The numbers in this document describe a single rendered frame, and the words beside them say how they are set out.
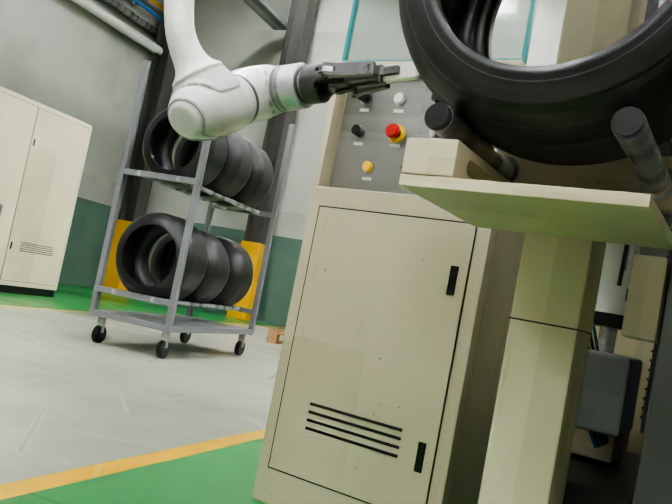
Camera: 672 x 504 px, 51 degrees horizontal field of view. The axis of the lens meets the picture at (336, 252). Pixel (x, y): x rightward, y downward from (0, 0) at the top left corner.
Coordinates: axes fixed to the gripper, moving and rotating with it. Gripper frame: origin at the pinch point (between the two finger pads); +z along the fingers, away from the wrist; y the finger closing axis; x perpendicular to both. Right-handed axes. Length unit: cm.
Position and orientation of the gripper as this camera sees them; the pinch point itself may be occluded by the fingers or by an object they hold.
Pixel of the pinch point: (402, 72)
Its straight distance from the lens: 131.6
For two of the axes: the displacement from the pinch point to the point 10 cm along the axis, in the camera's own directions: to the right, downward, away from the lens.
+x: -0.8, 9.9, -1.4
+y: 5.0, 1.6, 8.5
